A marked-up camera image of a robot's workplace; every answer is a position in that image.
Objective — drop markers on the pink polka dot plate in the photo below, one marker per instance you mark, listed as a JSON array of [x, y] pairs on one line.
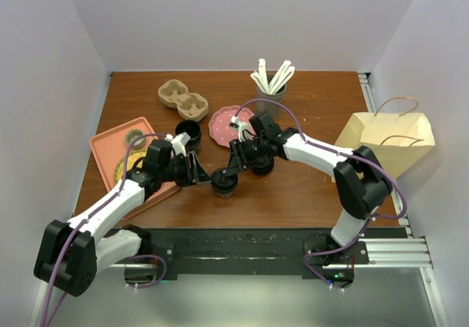
[[219, 129]]

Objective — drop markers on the small grey woven coaster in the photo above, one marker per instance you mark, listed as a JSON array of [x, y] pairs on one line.
[[135, 138]]

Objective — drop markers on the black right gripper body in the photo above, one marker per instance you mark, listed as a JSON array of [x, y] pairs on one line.
[[249, 149]]

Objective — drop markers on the stack of black cups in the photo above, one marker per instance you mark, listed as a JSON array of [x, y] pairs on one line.
[[193, 129]]

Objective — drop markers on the black takeout coffee cup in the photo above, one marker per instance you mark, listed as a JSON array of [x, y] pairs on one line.
[[223, 193]]

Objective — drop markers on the salmon pink tray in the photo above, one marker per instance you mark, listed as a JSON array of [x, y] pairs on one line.
[[109, 148]]

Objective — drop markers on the beige paper takeout bag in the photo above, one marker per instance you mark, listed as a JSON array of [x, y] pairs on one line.
[[398, 140]]

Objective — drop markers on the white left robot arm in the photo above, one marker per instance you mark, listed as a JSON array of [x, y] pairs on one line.
[[72, 253]]

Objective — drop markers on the white paper straw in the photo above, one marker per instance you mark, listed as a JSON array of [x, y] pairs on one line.
[[283, 74], [263, 76], [260, 82]]

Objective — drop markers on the yellow green woven coaster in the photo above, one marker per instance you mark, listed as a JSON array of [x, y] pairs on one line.
[[132, 158]]

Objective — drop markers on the black coffee cup lid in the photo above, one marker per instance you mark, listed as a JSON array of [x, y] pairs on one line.
[[223, 183]]

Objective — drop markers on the beige cardboard cup carrier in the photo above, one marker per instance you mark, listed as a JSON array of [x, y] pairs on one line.
[[189, 105]]

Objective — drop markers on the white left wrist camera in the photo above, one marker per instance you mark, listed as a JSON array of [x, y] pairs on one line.
[[178, 142]]

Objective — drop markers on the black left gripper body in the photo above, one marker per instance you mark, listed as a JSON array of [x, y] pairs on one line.
[[176, 171]]

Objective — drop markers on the grey straw holder cup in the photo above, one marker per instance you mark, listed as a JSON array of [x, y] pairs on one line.
[[272, 108]]

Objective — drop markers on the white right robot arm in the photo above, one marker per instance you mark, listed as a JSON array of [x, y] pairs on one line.
[[362, 187]]

